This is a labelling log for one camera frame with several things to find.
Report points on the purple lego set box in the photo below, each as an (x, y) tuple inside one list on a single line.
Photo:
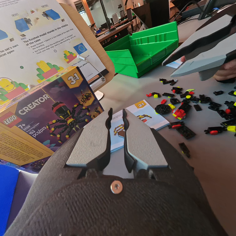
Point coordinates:
[(33, 121)]

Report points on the person's right hand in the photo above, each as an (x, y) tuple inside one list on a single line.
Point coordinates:
[(226, 70)]

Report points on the printed instruction sheet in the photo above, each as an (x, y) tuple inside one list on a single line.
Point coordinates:
[(37, 44)]

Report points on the blue plastic bin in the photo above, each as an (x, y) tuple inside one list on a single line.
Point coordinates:
[(7, 199)]

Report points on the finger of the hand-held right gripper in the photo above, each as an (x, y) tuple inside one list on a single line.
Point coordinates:
[(202, 37), (206, 62)]

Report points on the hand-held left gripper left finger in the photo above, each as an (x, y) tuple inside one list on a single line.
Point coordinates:
[(88, 145)]

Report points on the open spider instruction booklet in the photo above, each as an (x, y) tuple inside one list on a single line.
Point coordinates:
[(147, 118)]

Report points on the pile of lego pieces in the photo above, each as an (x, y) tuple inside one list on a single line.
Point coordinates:
[(186, 132)]

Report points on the closed instruction booklet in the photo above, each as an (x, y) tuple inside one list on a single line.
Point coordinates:
[(174, 64)]

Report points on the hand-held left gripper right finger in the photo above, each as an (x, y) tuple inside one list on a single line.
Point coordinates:
[(145, 145)]

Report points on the green plastic bin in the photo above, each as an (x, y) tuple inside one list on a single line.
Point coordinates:
[(140, 55)]

